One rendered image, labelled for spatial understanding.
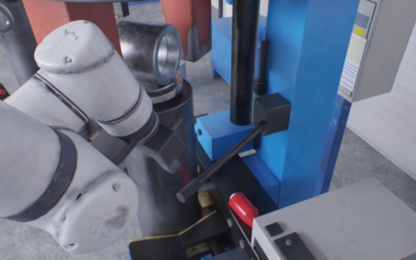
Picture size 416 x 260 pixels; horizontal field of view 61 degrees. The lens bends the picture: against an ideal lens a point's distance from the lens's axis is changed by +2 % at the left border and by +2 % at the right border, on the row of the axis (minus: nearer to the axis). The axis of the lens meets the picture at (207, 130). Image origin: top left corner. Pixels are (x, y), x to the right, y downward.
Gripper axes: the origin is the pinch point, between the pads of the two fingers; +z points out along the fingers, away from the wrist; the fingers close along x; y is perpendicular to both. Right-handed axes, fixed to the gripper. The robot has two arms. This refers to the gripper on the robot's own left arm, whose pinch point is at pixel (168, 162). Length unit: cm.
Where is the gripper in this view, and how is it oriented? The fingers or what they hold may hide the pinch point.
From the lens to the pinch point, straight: 70.8
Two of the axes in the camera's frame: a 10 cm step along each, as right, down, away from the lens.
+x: -7.8, -3.7, 5.1
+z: 2.9, 5.2, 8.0
